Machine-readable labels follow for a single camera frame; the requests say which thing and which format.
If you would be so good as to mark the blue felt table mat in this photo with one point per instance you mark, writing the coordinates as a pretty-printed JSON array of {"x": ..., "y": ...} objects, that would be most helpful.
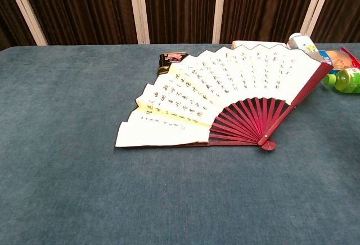
[{"x": 84, "y": 186}]

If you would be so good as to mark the blue red snack packet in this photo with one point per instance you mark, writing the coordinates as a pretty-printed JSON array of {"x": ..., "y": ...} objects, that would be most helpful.
[{"x": 340, "y": 57}]

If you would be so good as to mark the black rectangular food tin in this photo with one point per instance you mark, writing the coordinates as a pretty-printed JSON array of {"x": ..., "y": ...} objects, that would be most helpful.
[{"x": 168, "y": 59}]

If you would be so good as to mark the green tea plastic bottle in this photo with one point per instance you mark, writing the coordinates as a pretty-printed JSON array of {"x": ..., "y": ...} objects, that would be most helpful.
[{"x": 346, "y": 81}]

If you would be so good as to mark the white box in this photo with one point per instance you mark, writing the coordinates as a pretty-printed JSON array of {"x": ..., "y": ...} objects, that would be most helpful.
[{"x": 239, "y": 43}]

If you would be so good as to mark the red ribbed paper folding fan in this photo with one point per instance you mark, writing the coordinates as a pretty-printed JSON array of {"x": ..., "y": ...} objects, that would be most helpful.
[{"x": 225, "y": 95}]

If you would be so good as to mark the clear water bottle blue label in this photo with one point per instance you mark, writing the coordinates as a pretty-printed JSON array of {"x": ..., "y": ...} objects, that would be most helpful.
[{"x": 305, "y": 45}]

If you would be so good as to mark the beige metal rail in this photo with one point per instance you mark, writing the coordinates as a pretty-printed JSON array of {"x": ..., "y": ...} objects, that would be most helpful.
[
  {"x": 138, "y": 8},
  {"x": 316, "y": 5},
  {"x": 219, "y": 8},
  {"x": 25, "y": 8}
]

